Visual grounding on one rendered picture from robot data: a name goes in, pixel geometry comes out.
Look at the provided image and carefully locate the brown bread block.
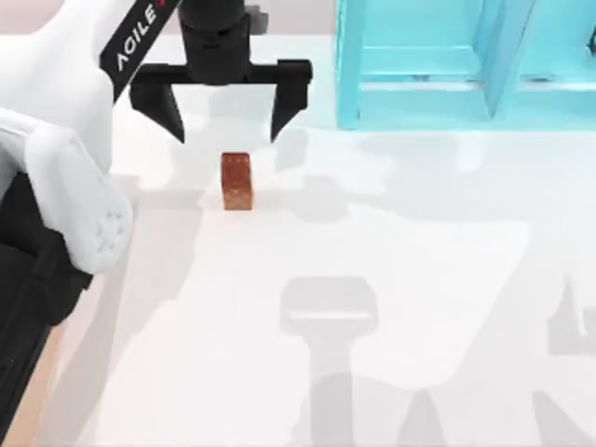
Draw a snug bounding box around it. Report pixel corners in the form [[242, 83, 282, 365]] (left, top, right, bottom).
[[220, 151, 257, 212]]

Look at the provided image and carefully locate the light blue rack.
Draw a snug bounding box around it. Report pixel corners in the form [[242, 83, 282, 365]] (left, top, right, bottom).
[[332, 0, 596, 131]]

